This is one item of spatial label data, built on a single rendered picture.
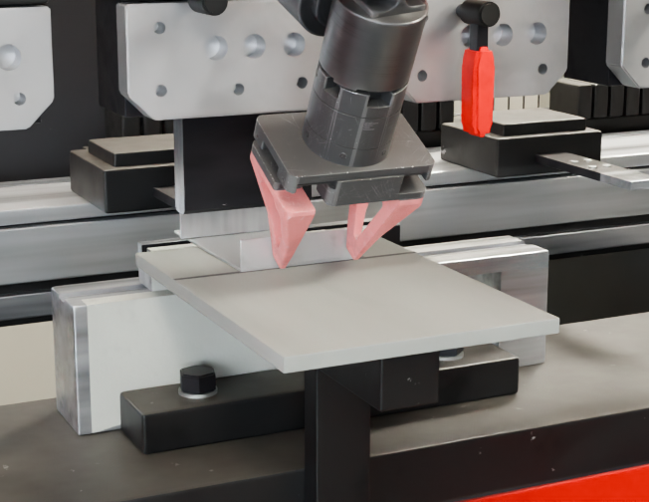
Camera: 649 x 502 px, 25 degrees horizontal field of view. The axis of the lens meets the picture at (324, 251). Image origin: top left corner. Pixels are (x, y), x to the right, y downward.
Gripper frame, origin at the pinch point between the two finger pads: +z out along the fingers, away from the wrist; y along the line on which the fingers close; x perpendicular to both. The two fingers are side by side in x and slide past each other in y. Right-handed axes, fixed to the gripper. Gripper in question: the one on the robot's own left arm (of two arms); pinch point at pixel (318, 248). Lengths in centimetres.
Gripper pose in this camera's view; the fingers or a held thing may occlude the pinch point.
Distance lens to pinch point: 97.8
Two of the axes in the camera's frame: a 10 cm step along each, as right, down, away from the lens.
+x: 3.8, 6.4, -6.7
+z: -2.0, 7.6, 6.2
